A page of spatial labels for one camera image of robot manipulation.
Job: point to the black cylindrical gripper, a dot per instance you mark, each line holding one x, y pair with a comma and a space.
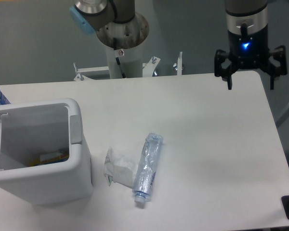
246, 48

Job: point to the crushed clear plastic bottle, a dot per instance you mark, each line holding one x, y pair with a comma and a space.
146, 171

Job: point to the white paper bag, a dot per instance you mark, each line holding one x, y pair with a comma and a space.
120, 169

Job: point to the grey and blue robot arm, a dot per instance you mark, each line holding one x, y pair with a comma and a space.
243, 17

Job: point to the yellow packaging in trash can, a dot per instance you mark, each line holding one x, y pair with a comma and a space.
50, 158

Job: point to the white plastic trash can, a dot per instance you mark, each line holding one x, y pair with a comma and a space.
28, 130

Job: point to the white upright bracket with bolt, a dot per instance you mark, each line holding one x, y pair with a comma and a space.
178, 66

